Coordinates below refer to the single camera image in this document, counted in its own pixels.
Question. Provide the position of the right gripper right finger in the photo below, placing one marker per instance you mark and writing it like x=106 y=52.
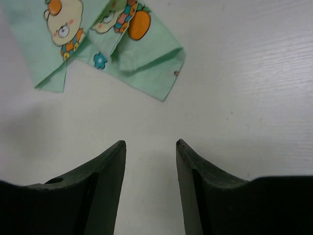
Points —
x=215 y=202

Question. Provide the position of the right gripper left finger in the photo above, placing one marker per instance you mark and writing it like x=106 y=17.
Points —
x=83 y=201

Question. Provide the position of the green cartoon print cloth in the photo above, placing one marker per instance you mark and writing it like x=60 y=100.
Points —
x=122 y=38

